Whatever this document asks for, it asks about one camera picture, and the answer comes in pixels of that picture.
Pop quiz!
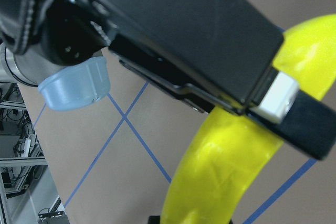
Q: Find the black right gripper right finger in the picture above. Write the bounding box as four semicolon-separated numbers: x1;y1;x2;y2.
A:
120;58;335;160

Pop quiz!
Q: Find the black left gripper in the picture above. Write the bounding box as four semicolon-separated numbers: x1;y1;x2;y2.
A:
1;0;125;66

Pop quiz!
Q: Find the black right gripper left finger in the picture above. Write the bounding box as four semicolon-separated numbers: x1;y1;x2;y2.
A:
92;0;284;106

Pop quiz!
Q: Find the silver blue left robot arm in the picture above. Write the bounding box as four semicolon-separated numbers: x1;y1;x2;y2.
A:
1;0;335;160

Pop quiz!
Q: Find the aluminium frame rack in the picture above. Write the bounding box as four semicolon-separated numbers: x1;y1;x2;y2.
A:
1;82;69;223

